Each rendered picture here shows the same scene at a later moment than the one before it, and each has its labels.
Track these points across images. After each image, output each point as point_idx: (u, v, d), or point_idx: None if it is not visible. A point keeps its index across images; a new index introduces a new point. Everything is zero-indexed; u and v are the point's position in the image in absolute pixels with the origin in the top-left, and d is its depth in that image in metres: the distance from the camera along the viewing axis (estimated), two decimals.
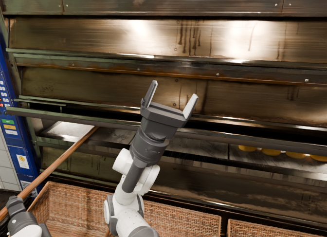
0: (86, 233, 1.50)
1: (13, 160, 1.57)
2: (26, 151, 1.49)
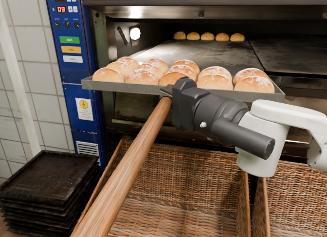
0: (183, 215, 0.99)
1: (69, 108, 1.06)
2: (92, 90, 0.98)
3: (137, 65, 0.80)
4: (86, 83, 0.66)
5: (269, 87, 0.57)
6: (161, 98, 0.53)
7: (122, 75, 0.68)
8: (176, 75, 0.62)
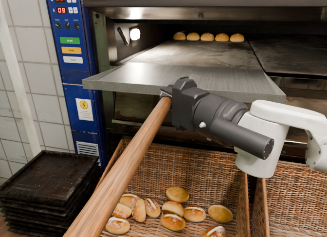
0: None
1: (69, 108, 1.06)
2: (92, 90, 0.99)
3: (128, 227, 0.89)
4: (87, 83, 0.67)
5: None
6: (161, 98, 0.53)
7: (128, 214, 0.94)
8: None
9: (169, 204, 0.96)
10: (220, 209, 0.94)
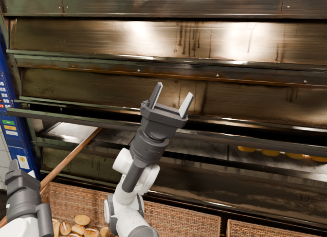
0: None
1: None
2: (26, 151, 1.50)
3: None
4: None
5: None
6: None
7: None
8: None
9: (75, 227, 1.47)
10: (106, 230, 1.45)
